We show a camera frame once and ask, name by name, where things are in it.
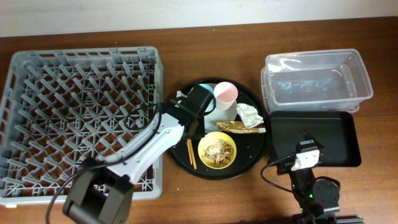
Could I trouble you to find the gold foil wrapper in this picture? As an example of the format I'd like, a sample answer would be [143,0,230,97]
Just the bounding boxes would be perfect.
[215,121,266,134]

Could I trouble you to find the black rectangular tray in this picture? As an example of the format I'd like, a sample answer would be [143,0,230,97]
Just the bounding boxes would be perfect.
[269,111,361,167]

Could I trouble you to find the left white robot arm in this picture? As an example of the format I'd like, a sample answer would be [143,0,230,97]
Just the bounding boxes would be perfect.
[62,84,216,223]

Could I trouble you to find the clear plastic bin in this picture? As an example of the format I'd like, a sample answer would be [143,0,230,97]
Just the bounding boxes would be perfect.
[261,49,374,113]

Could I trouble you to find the wooden chopstick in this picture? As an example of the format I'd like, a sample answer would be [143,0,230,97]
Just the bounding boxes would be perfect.
[187,139,197,170]
[187,139,193,165]

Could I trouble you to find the white napkin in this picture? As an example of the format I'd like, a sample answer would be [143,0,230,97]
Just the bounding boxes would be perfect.
[236,103,264,128]

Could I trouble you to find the light blue cup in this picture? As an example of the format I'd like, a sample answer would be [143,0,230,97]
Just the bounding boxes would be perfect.
[200,83,216,114]

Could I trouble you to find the pink cup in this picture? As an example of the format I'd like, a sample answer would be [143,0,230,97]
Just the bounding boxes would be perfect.
[214,82,238,110]

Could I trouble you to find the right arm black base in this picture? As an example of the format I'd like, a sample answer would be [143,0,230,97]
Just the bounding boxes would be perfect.
[291,177,364,224]

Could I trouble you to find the round black tray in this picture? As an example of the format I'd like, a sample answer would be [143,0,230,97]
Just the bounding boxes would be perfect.
[167,78,268,180]

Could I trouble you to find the food scraps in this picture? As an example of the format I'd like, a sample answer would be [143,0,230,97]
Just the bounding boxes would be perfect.
[203,139,234,168]

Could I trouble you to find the grey plastic dishwasher rack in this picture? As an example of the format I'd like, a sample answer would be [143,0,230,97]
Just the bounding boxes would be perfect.
[1,47,163,207]

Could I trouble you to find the yellow bowl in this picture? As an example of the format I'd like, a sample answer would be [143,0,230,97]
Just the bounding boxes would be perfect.
[198,132,237,169]

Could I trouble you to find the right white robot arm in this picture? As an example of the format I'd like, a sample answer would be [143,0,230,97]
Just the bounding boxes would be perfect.
[278,130,324,223]

